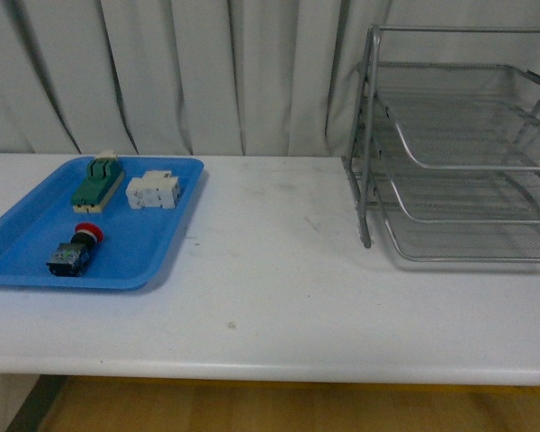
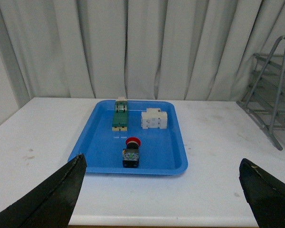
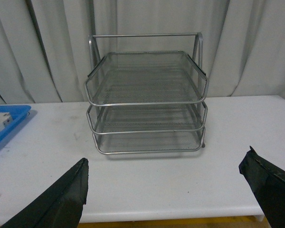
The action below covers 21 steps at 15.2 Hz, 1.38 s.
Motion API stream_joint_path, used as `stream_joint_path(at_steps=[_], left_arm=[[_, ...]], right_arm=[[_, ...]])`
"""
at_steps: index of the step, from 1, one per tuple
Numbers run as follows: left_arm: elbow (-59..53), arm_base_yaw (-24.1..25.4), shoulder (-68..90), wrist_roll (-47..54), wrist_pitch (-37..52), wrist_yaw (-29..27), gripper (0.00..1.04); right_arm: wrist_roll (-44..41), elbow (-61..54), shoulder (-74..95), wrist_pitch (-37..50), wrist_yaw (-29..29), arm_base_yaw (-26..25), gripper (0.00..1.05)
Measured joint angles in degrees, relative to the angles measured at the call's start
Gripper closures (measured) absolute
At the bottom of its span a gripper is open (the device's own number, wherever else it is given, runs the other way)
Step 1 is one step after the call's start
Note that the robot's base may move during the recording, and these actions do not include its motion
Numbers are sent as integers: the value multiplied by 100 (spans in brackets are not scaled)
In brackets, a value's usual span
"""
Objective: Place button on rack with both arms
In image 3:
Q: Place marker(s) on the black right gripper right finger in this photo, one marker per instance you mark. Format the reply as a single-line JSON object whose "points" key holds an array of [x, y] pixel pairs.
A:
{"points": [[267, 183]]}

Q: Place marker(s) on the silver mesh three-tier rack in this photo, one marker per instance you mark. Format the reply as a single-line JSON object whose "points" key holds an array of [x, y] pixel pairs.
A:
{"points": [[147, 101]]}

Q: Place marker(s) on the blue plastic tray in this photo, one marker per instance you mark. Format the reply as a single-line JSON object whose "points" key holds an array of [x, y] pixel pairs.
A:
{"points": [[18, 113]]}

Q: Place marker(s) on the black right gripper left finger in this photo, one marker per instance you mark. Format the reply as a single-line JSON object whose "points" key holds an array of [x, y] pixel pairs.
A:
{"points": [[59, 206]]}

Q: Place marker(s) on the grey curtain backdrop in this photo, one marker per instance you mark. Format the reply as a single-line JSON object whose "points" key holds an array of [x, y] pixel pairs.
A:
{"points": [[44, 51]]}

